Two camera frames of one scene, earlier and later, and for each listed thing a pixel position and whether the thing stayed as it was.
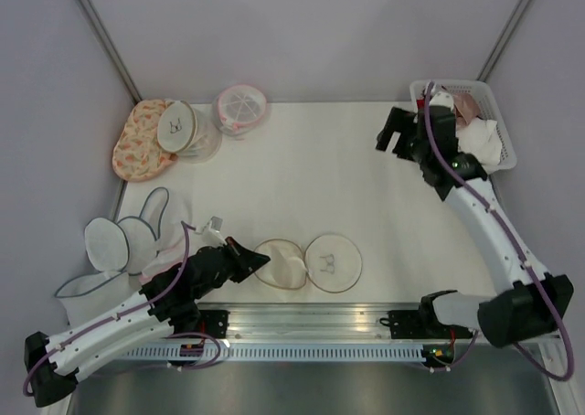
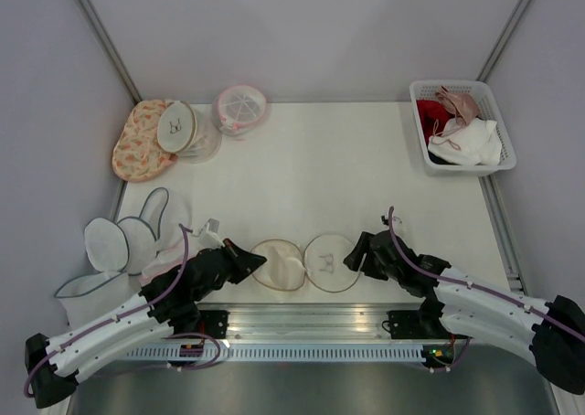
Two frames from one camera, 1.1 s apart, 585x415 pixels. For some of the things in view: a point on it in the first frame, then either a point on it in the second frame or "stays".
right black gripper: (404, 122) → (353, 259)
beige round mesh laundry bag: (333, 263) stays
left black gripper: (247, 260) stays
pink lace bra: (465, 106) stays
